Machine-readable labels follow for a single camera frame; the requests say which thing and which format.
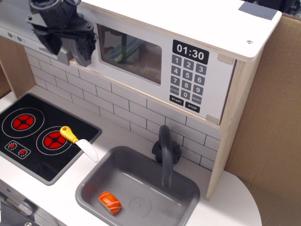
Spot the wooden microwave cabinet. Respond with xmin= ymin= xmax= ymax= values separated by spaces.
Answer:
xmin=79 ymin=0 xmax=281 ymax=200

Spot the dark grey toy faucet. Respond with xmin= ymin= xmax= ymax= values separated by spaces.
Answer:
xmin=152 ymin=125 xmax=182 ymax=188

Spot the white toy microwave door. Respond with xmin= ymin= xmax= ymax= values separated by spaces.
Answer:
xmin=77 ymin=5 xmax=236 ymax=124

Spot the grey range hood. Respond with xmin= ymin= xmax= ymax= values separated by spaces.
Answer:
xmin=0 ymin=0 xmax=73 ymax=66

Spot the yellow handled toy knife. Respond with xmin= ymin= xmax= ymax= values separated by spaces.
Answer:
xmin=60 ymin=126 xmax=98 ymax=162

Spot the grey oven front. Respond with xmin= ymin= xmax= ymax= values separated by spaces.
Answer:
xmin=0 ymin=180 xmax=66 ymax=226

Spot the grey toy sink basin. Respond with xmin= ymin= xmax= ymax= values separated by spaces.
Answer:
xmin=75 ymin=146 xmax=200 ymax=226

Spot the brown cardboard panel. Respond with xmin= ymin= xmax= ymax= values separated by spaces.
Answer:
xmin=226 ymin=15 xmax=301 ymax=226

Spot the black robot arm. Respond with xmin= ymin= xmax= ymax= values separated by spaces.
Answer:
xmin=26 ymin=0 xmax=97 ymax=67

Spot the grey tape patch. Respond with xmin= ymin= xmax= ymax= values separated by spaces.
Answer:
xmin=239 ymin=1 xmax=277 ymax=20

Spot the orange salmon sushi toy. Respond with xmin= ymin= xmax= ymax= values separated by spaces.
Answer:
xmin=98 ymin=191 xmax=122 ymax=215

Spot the black toy stove top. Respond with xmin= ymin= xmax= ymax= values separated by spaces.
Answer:
xmin=0 ymin=94 xmax=102 ymax=186

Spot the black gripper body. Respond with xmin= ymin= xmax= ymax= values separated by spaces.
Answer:
xmin=26 ymin=0 xmax=97 ymax=40

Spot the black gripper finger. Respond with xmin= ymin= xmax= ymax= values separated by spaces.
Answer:
xmin=74 ymin=36 xmax=96 ymax=63
xmin=34 ymin=29 xmax=63 ymax=55

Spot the green toy vegetable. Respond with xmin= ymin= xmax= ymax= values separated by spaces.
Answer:
xmin=105 ymin=35 xmax=144 ymax=63

